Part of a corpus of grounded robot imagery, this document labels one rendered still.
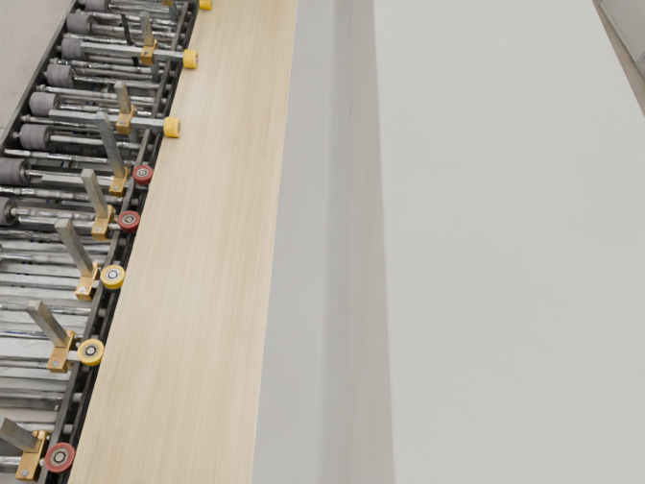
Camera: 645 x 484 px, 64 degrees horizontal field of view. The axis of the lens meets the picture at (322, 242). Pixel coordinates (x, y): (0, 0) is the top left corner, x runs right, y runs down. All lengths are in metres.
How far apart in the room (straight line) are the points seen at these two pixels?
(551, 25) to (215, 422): 1.60
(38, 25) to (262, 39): 2.29
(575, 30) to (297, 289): 0.13
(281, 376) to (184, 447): 1.50
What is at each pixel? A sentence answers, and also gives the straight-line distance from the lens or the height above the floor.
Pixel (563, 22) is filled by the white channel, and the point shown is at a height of 2.46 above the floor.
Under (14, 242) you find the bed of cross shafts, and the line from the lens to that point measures 2.39.
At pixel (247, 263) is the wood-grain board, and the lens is 1.92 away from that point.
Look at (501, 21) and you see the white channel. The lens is 0.17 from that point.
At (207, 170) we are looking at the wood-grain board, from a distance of 2.19.
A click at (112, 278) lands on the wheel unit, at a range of 1.95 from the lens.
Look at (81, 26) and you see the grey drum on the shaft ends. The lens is 3.11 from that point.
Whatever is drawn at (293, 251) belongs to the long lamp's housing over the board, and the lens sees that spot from 0.22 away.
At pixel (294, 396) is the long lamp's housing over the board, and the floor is 2.37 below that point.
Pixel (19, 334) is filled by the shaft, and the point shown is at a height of 0.81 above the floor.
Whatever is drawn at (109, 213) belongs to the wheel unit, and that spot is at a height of 0.87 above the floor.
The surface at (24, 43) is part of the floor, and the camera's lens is 4.56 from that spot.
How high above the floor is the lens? 2.54
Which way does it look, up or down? 56 degrees down
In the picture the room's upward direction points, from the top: 11 degrees clockwise
